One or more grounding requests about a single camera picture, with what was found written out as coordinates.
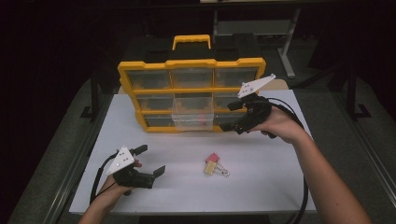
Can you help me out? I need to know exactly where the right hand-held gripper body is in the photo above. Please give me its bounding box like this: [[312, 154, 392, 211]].
[[233, 73, 277, 135]]

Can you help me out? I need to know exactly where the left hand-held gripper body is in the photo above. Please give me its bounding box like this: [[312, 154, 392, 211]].
[[106, 146, 156, 190]]

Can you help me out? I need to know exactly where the clear plastic pull-out drawer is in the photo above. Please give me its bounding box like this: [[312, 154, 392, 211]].
[[171, 92, 215, 132]]

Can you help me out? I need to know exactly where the yellow organizer case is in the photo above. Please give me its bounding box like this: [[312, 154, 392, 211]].
[[117, 34, 267, 134]]

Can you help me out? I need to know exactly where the person's right hand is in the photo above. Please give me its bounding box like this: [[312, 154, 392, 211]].
[[248, 106, 312, 145]]

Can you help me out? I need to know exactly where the person's left hand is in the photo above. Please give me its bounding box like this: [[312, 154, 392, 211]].
[[92, 160, 143, 206]]

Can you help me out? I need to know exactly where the black metal stand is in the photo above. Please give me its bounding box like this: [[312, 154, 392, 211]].
[[345, 64, 373, 120], [79, 71, 101, 120]]

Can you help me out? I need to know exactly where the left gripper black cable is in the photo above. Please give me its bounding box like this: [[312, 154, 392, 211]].
[[89, 152, 120, 204]]

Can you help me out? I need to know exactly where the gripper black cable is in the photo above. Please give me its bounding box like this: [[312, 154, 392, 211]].
[[89, 152, 120, 204], [267, 97, 309, 224]]

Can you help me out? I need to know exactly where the grey metal desk frame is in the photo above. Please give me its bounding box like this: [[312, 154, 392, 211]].
[[213, 7, 302, 78]]

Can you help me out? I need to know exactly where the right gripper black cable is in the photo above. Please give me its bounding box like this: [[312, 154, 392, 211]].
[[267, 97, 309, 224]]

